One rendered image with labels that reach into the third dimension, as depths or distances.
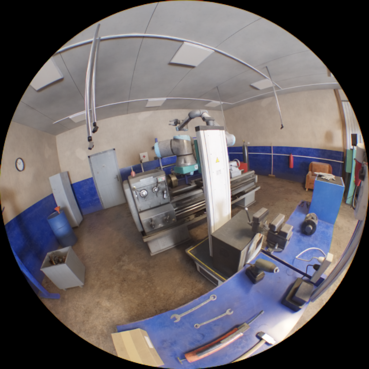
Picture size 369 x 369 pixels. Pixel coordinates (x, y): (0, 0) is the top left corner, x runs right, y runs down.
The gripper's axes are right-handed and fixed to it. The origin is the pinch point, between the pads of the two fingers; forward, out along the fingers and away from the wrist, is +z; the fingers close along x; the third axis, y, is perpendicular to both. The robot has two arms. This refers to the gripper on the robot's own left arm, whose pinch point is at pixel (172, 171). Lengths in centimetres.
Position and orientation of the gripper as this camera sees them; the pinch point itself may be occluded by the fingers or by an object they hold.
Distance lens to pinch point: 211.5
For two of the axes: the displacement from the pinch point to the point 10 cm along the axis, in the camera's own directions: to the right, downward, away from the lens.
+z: -9.9, -0.3, 1.5
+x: -1.4, 5.5, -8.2
